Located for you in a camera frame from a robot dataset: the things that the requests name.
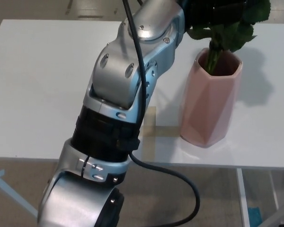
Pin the white table leg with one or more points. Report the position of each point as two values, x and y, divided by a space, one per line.
275 189
242 201

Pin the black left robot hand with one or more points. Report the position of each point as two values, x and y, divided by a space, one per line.
215 11

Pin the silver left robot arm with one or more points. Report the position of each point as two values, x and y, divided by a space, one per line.
113 78

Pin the pink faceted ceramic vase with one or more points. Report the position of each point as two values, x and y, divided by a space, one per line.
210 108

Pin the light blue metal stand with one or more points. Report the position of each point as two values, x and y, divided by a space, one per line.
9 191

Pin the teal floor tape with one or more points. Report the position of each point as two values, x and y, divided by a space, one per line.
254 217

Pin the pink artificial rose bouquet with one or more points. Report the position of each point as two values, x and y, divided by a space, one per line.
229 33

